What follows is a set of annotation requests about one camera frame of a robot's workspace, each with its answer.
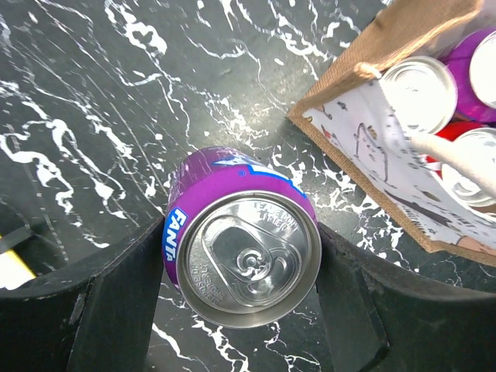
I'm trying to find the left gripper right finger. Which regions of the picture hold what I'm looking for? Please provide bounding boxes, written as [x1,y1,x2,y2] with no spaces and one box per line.
[316,223,495,371]

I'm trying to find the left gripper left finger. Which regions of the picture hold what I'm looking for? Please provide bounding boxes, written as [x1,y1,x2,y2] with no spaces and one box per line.
[1,217,164,371]

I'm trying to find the purple fanta can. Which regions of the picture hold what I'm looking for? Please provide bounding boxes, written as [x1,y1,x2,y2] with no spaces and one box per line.
[441,26,495,123]
[161,146,322,329]
[380,56,458,134]

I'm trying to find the brown canvas tote bag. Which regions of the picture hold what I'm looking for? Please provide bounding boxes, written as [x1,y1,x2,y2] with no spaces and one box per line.
[288,1,495,265]

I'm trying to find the red cola can front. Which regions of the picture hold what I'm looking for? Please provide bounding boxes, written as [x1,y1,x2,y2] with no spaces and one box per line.
[426,121,495,213]

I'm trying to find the purple Fanta can front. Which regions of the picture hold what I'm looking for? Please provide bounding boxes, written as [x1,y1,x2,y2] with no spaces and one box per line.
[380,56,458,134]

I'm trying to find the yellow framed whiteboard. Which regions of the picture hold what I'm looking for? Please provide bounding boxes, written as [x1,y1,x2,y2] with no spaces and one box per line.
[1,227,36,291]

